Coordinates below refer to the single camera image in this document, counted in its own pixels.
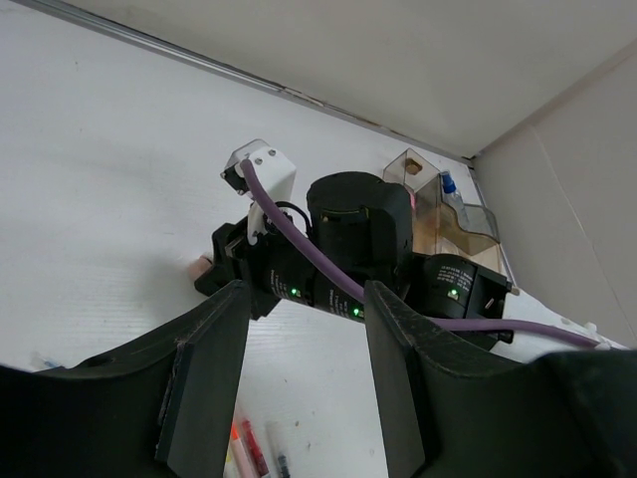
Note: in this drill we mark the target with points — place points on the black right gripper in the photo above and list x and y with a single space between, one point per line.
323 259

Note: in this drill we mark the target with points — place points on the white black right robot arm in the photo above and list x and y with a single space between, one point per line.
471 301

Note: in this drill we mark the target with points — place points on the blue white ballpoint pen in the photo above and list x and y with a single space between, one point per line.
40 362

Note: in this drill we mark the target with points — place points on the red pen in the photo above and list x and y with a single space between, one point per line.
255 449

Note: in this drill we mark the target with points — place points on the clear acrylic desk organizer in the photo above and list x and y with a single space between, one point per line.
436 229

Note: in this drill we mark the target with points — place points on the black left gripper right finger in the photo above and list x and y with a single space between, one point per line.
450 409

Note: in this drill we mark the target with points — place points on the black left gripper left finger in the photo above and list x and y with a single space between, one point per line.
158 406

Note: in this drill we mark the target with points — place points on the black clear pen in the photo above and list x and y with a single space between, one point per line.
279 449

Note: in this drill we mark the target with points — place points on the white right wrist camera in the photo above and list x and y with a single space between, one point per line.
276 175

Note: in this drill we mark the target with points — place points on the orange yellow highlighter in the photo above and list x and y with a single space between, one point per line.
238 463

